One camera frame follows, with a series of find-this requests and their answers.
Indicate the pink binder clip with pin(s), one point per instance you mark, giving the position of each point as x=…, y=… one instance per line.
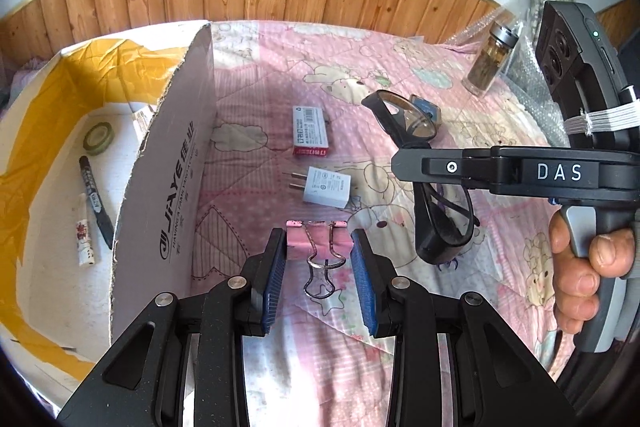
x=300, y=244

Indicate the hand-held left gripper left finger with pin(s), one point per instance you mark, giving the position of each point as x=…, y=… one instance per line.
x=272, y=277

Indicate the pink printed blanket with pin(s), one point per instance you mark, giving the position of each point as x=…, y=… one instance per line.
x=260, y=57

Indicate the gold tin with blue label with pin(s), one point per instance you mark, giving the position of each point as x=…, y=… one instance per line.
x=427, y=107

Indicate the green tape roll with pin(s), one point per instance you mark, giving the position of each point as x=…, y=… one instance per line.
x=90, y=142

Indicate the red white staples box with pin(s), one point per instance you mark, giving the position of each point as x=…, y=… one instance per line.
x=310, y=132

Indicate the glass tea bottle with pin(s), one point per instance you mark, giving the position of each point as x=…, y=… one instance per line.
x=482, y=67

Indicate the person's right hand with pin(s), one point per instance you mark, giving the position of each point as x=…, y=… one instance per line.
x=575, y=287

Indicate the black framed glasses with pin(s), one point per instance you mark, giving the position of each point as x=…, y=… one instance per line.
x=385, y=112

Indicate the cardboard box with yellow tape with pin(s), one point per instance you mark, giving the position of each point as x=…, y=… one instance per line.
x=165, y=187

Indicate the black marker pen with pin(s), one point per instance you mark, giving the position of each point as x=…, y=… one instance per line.
x=95, y=197

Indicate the white charger plug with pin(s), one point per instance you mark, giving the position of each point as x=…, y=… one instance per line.
x=327, y=187

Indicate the clear bubble wrap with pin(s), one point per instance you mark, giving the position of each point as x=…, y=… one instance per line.
x=530, y=107

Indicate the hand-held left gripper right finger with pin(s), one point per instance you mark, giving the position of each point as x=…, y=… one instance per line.
x=362, y=287

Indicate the small white tube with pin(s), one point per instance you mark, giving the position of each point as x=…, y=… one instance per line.
x=84, y=242

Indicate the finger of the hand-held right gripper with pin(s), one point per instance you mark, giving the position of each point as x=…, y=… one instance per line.
x=440, y=167

